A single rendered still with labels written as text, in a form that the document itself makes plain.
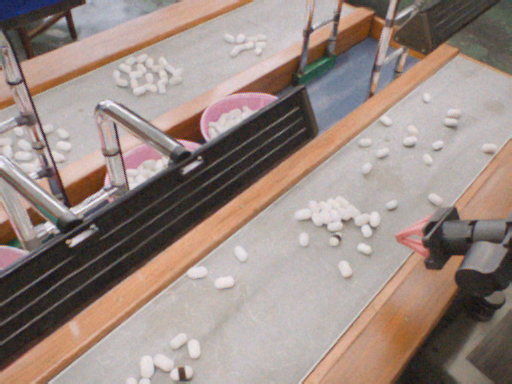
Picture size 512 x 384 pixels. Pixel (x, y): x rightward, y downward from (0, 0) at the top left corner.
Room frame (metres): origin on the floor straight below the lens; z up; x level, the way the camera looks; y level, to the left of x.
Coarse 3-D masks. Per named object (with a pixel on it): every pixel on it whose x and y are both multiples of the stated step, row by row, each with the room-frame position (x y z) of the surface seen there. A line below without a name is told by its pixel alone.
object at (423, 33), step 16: (448, 0) 0.98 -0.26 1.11; (464, 0) 1.03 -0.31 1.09; (480, 0) 1.09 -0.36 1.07; (496, 0) 1.15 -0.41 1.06; (416, 16) 0.90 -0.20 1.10; (432, 16) 0.92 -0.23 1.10; (448, 16) 0.97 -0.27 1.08; (464, 16) 1.01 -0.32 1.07; (400, 32) 0.92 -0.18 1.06; (416, 32) 0.90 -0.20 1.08; (432, 32) 0.91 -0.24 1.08; (448, 32) 0.95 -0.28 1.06; (416, 48) 0.89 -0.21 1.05; (432, 48) 0.89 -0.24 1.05
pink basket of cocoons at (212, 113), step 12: (228, 96) 1.06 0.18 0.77; (240, 96) 1.08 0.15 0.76; (252, 96) 1.09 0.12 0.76; (264, 96) 1.09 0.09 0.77; (216, 108) 1.02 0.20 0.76; (240, 108) 1.07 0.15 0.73; (252, 108) 1.08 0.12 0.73; (204, 120) 0.96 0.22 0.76; (216, 120) 1.01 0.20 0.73; (204, 132) 0.91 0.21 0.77; (276, 168) 0.87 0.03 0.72
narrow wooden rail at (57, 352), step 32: (416, 64) 1.37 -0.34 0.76; (384, 96) 1.17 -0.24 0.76; (352, 128) 1.01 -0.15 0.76; (288, 160) 0.85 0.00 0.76; (320, 160) 0.88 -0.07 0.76; (256, 192) 0.73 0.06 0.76; (224, 224) 0.63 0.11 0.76; (160, 256) 0.53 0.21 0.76; (192, 256) 0.54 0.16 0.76; (128, 288) 0.45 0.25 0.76; (160, 288) 0.46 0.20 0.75; (96, 320) 0.38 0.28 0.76; (32, 352) 0.30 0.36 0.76; (64, 352) 0.31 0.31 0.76
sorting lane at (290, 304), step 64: (448, 64) 1.45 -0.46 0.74; (384, 128) 1.06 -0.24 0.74; (448, 128) 1.10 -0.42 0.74; (320, 192) 0.79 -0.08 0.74; (384, 192) 0.82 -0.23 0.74; (448, 192) 0.85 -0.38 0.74; (256, 256) 0.58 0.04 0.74; (320, 256) 0.60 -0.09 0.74; (384, 256) 0.62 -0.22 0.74; (128, 320) 0.40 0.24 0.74; (192, 320) 0.41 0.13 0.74; (256, 320) 0.43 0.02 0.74; (320, 320) 0.45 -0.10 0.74
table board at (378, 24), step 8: (352, 8) 1.75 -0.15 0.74; (376, 24) 1.69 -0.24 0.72; (376, 32) 1.69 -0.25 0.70; (392, 32) 1.65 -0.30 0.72; (392, 40) 1.65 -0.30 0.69; (416, 56) 1.59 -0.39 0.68; (424, 56) 1.58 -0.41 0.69; (464, 56) 1.52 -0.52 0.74; (480, 64) 1.48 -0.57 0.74; (504, 72) 1.45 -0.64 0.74
